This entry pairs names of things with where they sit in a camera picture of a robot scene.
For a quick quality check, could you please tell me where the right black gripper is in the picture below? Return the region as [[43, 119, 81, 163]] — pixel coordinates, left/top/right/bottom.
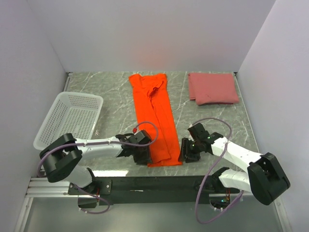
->
[[177, 137, 202, 163]]

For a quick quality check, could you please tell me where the orange t shirt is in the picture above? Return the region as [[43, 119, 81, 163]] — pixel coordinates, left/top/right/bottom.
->
[[128, 73, 183, 167]]

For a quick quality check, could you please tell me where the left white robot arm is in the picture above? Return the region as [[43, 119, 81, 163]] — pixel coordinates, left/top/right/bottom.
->
[[38, 130, 153, 194]]

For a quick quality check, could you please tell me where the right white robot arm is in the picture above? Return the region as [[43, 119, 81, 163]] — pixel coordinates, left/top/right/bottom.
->
[[179, 123, 291, 205]]

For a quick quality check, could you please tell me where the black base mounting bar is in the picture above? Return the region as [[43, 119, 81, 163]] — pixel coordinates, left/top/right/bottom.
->
[[67, 176, 241, 209]]

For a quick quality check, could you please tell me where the folded pink t shirt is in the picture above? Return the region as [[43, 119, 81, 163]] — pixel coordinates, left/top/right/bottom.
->
[[188, 72, 239, 105]]

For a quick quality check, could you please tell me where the white perforated plastic basket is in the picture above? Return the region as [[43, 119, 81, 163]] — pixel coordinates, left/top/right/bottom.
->
[[33, 91, 103, 151]]

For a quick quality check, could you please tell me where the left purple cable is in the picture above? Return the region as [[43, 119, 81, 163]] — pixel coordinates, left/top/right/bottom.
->
[[36, 121, 159, 215]]

